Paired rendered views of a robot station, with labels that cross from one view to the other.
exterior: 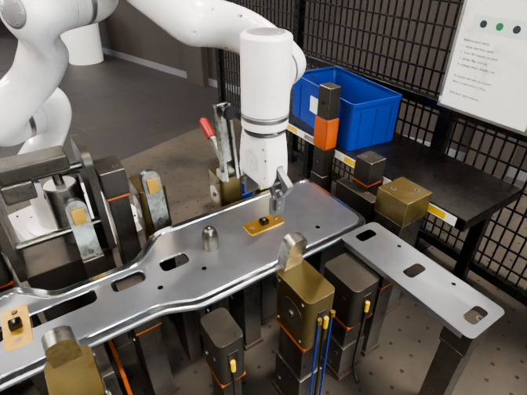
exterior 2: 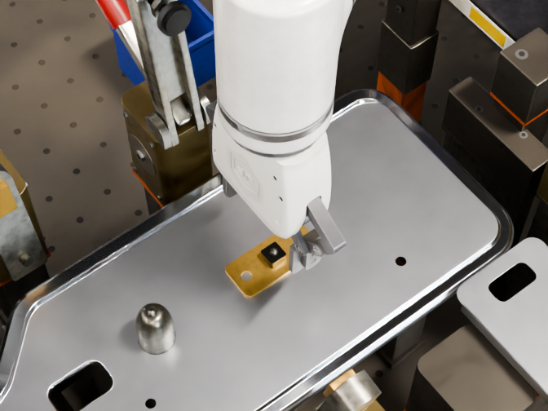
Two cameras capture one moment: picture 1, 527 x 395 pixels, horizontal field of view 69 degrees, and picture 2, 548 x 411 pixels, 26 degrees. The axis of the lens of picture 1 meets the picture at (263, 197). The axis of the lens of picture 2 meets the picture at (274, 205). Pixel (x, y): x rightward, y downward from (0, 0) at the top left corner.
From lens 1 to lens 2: 0.44 m
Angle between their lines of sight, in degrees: 24
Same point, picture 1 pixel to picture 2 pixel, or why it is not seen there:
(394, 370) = not seen: outside the picture
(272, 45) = (298, 20)
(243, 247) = (232, 335)
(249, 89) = (241, 83)
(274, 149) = (301, 178)
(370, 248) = (519, 324)
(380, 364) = not seen: outside the picture
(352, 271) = (477, 381)
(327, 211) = (424, 205)
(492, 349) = not seen: outside the picture
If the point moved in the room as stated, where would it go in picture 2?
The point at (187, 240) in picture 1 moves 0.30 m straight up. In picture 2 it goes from (98, 320) to (40, 117)
